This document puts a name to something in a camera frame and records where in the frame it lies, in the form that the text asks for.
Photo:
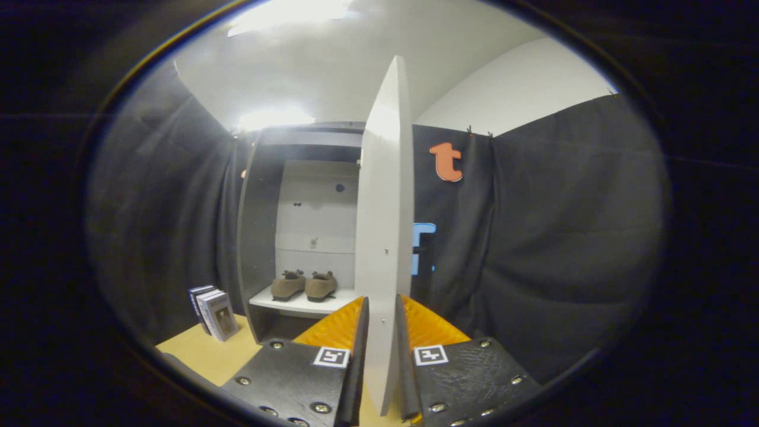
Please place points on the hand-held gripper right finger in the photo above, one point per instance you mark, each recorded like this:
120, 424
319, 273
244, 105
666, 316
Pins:
406, 367

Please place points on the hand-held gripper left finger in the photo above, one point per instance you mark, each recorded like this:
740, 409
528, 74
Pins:
356, 379

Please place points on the brown suede shoe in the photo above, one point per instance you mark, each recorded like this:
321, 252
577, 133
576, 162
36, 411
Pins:
287, 286
320, 287

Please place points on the dark grey shoe cabinet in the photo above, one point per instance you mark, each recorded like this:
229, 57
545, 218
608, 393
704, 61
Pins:
258, 237

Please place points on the grey cover book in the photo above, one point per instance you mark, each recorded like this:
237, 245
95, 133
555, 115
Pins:
222, 317

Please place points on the white spine book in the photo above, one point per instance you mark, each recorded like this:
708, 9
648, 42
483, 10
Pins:
204, 308

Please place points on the dark blue spine book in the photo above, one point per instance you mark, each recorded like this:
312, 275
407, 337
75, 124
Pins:
194, 299

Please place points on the black backdrop cloth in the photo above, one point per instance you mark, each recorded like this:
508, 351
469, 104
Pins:
563, 237

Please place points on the ceiling light strip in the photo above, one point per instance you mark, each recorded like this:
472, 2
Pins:
284, 15

